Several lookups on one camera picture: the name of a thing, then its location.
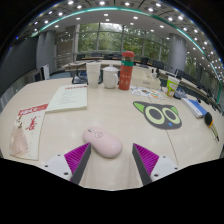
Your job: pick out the white lidded mug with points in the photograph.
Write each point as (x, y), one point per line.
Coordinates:
(109, 78)

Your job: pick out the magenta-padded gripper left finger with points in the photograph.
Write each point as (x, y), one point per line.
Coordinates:
(77, 156)

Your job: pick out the cat-face mouse pad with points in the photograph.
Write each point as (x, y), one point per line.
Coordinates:
(159, 115)

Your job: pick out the stack of white paper cups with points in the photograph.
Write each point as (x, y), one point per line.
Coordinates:
(93, 75)

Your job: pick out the white booklet with red header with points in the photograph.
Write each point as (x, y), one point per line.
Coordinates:
(68, 97)

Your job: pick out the group of black chairs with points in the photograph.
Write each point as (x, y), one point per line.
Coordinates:
(158, 64)

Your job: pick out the black handheld microphone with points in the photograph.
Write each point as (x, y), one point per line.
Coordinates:
(209, 119)

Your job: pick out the green paper cup with straw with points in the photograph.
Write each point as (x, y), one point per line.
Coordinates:
(172, 87)

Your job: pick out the black gooseneck desk microphone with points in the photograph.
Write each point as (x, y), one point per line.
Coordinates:
(180, 94)
(79, 79)

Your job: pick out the red and white leaflet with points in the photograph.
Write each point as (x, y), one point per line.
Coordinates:
(28, 131)

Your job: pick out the red thermos bottle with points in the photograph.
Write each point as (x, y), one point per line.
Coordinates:
(126, 71)

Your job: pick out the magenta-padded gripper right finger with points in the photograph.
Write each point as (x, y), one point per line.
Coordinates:
(146, 159)

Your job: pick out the blue and white book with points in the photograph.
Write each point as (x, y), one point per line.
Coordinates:
(195, 108)

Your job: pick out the white organizer box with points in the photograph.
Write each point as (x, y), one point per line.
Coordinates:
(144, 80)

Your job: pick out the group of ceiling lights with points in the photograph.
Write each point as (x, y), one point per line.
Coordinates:
(102, 3)

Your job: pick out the curved conference desk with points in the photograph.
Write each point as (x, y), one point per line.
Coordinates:
(111, 62)

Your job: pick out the pink computer mouse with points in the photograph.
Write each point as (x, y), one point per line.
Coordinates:
(102, 142)

